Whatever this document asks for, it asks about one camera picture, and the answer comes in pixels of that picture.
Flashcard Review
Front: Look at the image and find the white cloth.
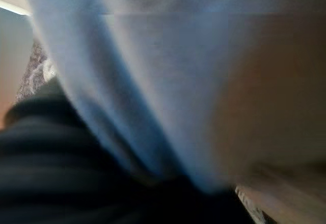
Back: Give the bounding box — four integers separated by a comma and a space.
21, 0, 326, 194

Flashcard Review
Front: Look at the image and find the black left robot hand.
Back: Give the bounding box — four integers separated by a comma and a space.
0, 81, 255, 224

